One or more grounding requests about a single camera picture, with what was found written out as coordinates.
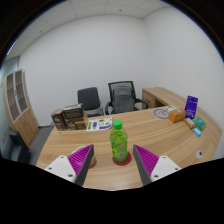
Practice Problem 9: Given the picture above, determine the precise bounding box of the green drink bottle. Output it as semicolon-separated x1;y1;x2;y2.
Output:
109;119;129;163

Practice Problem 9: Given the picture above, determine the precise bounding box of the orange wooden box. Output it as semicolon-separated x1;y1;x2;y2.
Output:
168;108;187;124

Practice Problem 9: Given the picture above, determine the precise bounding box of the small tan box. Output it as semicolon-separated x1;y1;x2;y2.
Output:
182;117;196;130

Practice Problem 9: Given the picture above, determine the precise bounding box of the wooden shelf cabinet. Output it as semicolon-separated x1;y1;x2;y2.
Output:
2;69;40;147

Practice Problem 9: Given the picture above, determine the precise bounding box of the small blue box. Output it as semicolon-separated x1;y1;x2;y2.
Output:
192;127;203;138

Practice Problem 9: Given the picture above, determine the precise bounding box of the dark grey office chair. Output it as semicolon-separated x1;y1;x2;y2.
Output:
77;86;105;118

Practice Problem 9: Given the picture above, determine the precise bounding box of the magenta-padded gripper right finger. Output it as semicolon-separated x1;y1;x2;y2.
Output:
132;144;181;187

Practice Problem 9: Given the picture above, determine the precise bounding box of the upright purple box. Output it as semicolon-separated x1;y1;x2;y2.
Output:
184;95;199;120

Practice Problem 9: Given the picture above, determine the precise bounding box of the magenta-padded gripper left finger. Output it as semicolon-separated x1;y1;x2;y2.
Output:
43;144;95;187

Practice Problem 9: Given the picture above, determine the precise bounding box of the green box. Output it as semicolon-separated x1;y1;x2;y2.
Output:
192;115;207;132

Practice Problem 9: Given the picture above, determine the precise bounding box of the wooden side desk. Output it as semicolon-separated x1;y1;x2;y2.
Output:
141;86;188;110

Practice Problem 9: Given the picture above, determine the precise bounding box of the black sofa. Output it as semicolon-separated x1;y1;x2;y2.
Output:
8;129;33;164

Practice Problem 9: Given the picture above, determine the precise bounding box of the black mesh office chair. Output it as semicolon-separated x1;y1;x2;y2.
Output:
104;80;149;116

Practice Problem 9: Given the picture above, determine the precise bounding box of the small dark brown box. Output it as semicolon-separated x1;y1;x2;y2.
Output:
50;108;68;132

